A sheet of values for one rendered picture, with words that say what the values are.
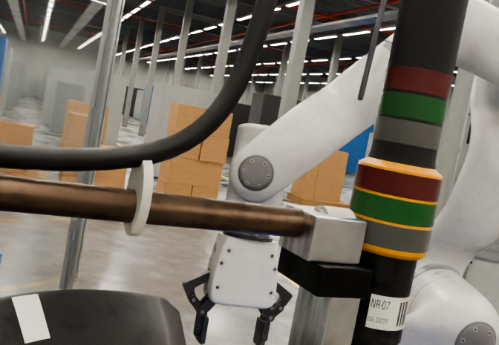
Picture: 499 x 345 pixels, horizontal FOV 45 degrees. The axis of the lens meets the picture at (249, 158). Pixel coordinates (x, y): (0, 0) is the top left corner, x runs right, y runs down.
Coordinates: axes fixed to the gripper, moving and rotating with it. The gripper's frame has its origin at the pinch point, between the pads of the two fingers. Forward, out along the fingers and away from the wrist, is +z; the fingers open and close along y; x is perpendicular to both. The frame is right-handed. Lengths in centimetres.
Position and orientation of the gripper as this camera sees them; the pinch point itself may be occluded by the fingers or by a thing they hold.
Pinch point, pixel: (230, 337)
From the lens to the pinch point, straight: 93.6
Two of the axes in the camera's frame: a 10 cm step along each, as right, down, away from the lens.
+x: -3.2, -0.3, 9.5
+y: 9.3, 1.7, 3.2
